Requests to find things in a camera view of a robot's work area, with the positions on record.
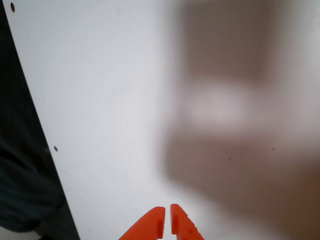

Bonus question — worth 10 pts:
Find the person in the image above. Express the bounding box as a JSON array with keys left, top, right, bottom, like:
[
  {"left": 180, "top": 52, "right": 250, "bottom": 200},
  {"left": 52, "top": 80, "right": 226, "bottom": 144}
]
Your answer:
[{"left": 0, "top": 0, "right": 81, "bottom": 240}]

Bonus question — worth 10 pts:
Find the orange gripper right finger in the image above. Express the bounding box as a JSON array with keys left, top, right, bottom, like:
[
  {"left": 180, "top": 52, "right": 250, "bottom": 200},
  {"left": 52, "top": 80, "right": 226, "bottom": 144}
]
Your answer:
[{"left": 169, "top": 203, "right": 205, "bottom": 240}]

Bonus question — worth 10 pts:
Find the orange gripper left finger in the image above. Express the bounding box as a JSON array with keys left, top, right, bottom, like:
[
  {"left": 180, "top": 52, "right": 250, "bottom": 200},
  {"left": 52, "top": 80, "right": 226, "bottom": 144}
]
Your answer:
[{"left": 117, "top": 206, "right": 166, "bottom": 240}]

